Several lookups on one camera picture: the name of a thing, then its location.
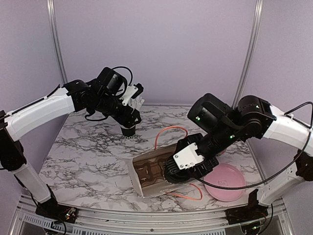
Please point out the aluminium frame post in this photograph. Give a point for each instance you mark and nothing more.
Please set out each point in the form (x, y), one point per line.
(255, 28)
(56, 40)

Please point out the pink plastic plate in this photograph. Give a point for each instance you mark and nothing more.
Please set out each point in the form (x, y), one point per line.
(225, 175)

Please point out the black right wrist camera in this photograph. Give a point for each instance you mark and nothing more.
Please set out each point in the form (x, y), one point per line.
(207, 112)

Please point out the left aluminium frame post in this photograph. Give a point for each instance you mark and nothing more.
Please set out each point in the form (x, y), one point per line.
(56, 40)

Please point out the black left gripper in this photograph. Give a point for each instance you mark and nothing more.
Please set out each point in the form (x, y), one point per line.
(129, 122)

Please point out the red patterned ceramic bowl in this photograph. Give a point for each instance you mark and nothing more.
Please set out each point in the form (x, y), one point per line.
(220, 153)

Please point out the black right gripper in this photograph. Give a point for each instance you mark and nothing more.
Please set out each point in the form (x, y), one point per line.
(201, 168)

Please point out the right aluminium frame post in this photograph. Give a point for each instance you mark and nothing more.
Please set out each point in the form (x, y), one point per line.
(255, 28)

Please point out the black cup of straws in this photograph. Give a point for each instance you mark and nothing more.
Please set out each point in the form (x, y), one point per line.
(133, 119)

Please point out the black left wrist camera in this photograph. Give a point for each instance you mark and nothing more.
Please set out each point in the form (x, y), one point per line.
(111, 83)

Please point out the white paper gift bag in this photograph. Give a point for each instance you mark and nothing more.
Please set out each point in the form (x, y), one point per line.
(163, 187)

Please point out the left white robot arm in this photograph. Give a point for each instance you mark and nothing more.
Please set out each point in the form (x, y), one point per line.
(71, 97)

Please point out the brown cardboard cup carrier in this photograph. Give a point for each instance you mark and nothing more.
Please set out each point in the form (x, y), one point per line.
(150, 171)

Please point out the black paper coffee cup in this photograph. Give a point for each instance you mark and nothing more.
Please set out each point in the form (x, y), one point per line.
(177, 178)

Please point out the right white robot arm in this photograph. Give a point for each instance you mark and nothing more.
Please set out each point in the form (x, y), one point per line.
(254, 117)

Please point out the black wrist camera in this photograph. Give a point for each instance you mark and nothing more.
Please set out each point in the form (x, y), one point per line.
(207, 112)
(111, 83)

